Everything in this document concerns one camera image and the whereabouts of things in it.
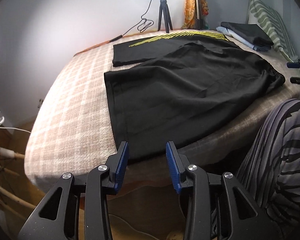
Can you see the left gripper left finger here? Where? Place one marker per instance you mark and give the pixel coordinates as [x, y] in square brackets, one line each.
[57, 214]

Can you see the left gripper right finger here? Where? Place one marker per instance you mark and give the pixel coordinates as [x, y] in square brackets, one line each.
[237, 214]

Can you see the black shorts yellow stripes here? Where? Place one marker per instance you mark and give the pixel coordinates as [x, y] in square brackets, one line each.
[181, 89]

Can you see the green striped white pillow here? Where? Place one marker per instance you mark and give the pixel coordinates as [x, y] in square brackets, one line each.
[271, 22]

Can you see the folded black garment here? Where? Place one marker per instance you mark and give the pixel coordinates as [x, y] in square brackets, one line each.
[251, 32]

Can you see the wooden chair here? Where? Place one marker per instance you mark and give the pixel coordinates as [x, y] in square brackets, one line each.
[9, 200]

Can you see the zebra striped trouser leg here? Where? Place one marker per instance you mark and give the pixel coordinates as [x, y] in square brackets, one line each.
[270, 171]

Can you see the checkered beige bed blanket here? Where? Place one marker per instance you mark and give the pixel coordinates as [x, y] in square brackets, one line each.
[72, 131]

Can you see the folded blue garment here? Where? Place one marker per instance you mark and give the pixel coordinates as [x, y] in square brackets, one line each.
[231, 33]

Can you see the silver folded tripod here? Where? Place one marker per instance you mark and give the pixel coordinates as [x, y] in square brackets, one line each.
[198, 16]

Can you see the orange patterned scarf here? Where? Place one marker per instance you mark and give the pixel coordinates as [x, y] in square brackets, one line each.
[189, 14]

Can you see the small black tripod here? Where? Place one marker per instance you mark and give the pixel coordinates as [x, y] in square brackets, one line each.
[164, 15]

